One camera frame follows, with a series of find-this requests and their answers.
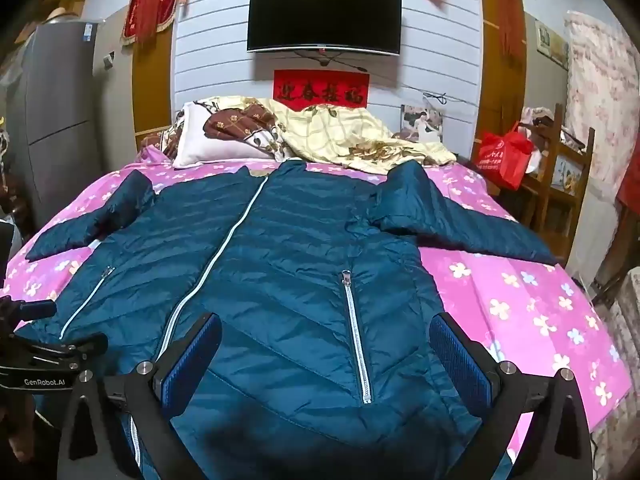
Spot red fringed wall hanging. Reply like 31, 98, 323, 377
120, 0, 193, 46

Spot red shopping bag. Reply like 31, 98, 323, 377
472, 121, 535, 192

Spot black wall television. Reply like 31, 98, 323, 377
246, 0, 404, 57

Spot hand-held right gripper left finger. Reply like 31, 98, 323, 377
59, 312, 223, 480

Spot red wall banner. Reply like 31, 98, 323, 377
273, 69, 371, 111

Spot wooden chair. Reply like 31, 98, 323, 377
520, 104, 597, 241

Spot teal puffer jacket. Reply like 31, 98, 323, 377
25, 159, 560, 480

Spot brown wooden wall panel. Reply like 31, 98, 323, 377
471, 0, 527, 161
131, 35, 175, 140

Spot wall photo poster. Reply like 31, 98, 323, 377
400, 104, 446, 145

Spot white pillow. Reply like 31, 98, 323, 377
172, 101, 281, 169

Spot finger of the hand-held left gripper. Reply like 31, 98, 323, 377
15, 334, 109, 364
0, 300, 57, 322

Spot black television cable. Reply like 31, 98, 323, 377
295, 49, 368, 72

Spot small wall picture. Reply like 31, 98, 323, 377
535, 20, 570, 71

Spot brown floral quilt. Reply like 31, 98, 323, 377
137, 97, 291, 163

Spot red knot decoration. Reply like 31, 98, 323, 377
482, 0, 526, 63

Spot pink floral bedsheet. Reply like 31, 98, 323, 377
10, 152, 633, 480

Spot person's left hand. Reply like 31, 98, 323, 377
0, 397, 37, 466

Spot yellow plaid blanket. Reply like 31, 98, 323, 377
265, 97, 458, 176

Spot floral lace curtain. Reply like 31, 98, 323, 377
564, 10, 640, 281

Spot grey refrigerator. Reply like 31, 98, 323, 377
10, 20, 118, 231

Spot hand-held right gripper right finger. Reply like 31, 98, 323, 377
429, 311, 608, 480

